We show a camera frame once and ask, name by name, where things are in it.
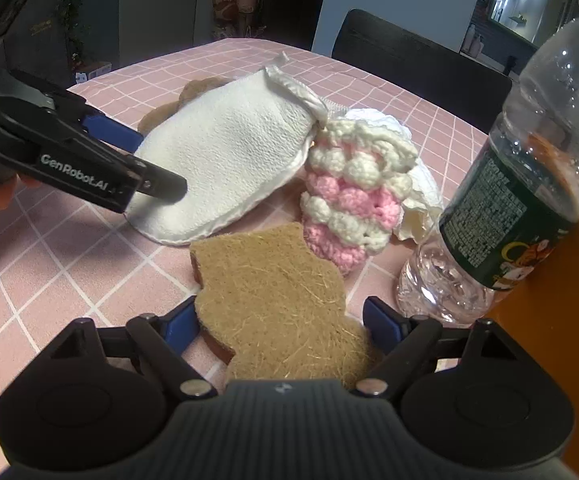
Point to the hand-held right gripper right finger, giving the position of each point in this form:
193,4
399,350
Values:
382,322

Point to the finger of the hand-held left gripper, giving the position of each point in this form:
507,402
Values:
167,187
114,131

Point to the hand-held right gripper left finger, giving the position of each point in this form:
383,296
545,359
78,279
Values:
184,321

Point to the white bath mitt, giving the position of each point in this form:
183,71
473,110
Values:
219,160

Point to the brown loofah sponge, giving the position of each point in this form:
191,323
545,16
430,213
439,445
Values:
194,91
269,300

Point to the pink and white crochet pouch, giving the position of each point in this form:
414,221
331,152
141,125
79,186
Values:
349,200

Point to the white crochet cloth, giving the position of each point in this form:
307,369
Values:
427,185

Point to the orange storage box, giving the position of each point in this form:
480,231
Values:
559,320

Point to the small white box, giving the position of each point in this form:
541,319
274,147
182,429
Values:
92,72

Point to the pink checkered tablecloth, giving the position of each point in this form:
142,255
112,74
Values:
69,270

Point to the clear plastic water bottle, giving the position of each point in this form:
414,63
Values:
494,210

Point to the black chair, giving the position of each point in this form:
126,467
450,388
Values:
409,60

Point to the pink bottle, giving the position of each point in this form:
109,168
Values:
480,44
468,40

